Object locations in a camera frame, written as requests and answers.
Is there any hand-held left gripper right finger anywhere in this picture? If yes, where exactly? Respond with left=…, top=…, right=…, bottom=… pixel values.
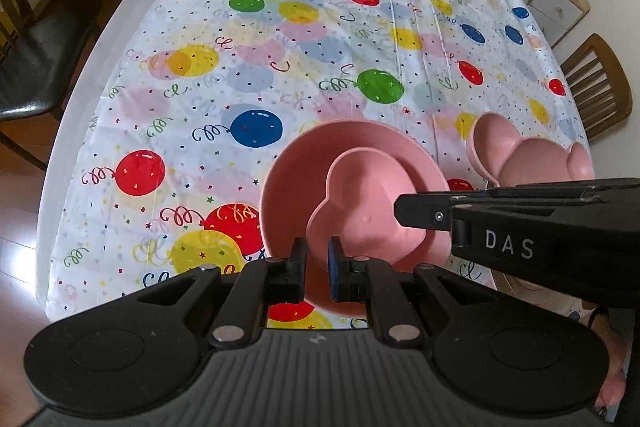
left=327, top=237, right=496, bottom=348

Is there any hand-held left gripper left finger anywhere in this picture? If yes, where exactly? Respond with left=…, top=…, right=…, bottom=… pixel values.
left=115, top=237, right=308, bottom=348

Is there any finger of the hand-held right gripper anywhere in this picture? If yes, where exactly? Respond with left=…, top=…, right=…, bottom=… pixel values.
left=394, top=191, right=471, bottom=234
left=450, top=178, right=640, bottom=208

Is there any pink mouse-shaped plate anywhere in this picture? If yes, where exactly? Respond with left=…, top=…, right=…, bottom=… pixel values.
left=466, top=112, right=596, bottom=190

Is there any pink heart-shaped small bowl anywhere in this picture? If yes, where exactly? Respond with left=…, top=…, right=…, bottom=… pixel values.
left=306, top=147, right=426, bottom=303

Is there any pink round bowl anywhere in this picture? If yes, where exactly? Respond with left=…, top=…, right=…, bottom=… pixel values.
left=260, top=119, right=451, bottom=315

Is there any person's right forearm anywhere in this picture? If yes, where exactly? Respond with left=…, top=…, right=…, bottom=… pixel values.
left=590, top=312, right=632, bottom=413

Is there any wooden slat-back chair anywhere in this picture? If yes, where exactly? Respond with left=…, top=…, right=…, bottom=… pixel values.
left=560, top=33, right=633, bottom=142

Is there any balloon print tablecloth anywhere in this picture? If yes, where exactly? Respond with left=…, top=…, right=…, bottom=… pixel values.
left=45, top=0, right=596, bottom=333

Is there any wooden chair with black seat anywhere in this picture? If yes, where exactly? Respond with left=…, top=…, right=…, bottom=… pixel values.
left=0, top=0, right=101, bottom=172

